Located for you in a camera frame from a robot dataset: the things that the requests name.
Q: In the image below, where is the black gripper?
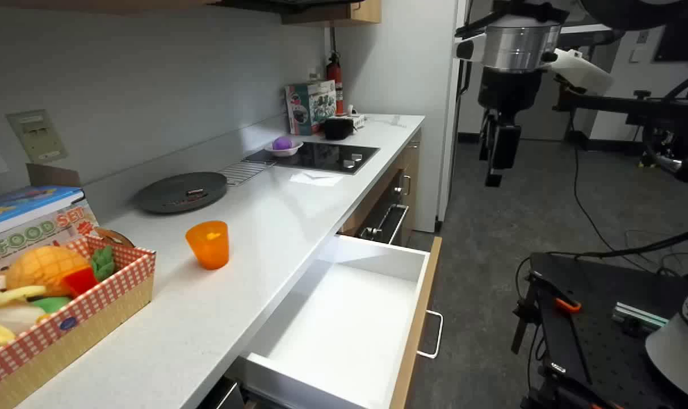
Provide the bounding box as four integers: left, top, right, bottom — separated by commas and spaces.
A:
477, 67, 548, 188

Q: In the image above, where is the white drawer with wood front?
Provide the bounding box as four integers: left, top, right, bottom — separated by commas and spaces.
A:
235, 233, 445, 409

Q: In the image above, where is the wood cabinet front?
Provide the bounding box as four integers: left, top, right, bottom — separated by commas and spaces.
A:
392, 130, 426, 229

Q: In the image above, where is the black oven front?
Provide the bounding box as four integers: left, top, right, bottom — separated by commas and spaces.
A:
354, 169, 415, 251

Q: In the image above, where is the orange clamp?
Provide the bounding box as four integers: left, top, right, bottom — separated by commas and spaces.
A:
549, 294, 586, 318

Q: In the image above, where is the black glass cooktop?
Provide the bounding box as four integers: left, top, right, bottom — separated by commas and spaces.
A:
244, 140, 382, 178

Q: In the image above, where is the wooden upper cabinet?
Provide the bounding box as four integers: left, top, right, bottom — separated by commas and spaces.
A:
212, 0, 384, 27

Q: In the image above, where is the purple cloth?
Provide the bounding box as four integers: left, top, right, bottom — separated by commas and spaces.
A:
268, 135, 305, 160

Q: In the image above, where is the teal white strip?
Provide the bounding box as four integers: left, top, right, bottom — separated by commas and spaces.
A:
611, 301, 673, 332

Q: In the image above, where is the orange plastic cup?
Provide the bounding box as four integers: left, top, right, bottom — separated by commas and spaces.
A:
184, 219, 231, 274

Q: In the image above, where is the black round plate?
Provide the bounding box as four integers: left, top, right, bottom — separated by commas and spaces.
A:
129, 170, 231, 219

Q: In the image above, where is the red checkered toy food box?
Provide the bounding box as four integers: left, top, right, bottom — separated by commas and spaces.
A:
0, 226, 159, 409

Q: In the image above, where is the red toy tomato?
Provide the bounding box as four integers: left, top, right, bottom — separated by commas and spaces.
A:
59, 267, 100, 301

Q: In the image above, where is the yellow toy pineapple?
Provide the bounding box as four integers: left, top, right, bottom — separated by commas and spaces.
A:
4, 244, 94, 295

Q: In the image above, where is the light green toy vegetable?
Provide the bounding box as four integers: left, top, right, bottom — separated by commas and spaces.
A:
29, 295, 73, 318

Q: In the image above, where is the blue toy food carton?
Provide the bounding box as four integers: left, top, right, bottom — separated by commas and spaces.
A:
0, 185, 100, 278

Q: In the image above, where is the yellow toy banana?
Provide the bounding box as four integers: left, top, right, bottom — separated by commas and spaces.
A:
0, 285, 51, 313

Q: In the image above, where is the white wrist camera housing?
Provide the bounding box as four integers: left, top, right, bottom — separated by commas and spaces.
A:
546, 48, 615, 96

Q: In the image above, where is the black floor cable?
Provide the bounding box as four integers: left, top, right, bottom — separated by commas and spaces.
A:
568, 142, 688, 263

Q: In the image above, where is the silver oven handle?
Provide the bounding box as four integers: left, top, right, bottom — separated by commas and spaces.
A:
378, 201, 414, 249

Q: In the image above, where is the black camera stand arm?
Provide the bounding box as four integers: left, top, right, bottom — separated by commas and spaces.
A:
552, 85, 688, 188

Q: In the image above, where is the beige wall switch plate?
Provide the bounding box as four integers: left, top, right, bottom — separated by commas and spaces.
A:
4, 108, 70, 166

